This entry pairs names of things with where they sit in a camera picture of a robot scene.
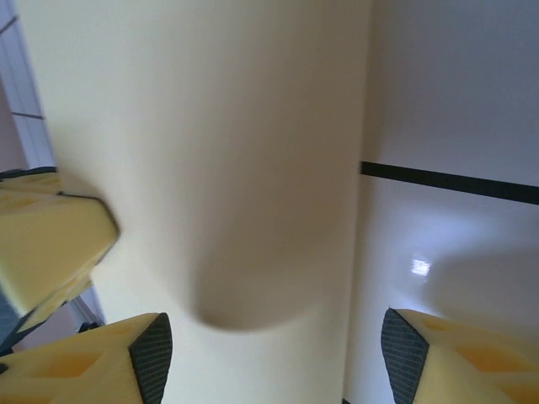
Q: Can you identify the yellow cloth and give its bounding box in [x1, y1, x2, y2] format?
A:
[19, 0, 374, 404]

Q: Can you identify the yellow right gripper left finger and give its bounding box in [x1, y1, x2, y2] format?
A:
[0, 311, 173, 404]

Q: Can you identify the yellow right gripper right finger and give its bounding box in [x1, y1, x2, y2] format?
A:
[381, 308, 539, 404]

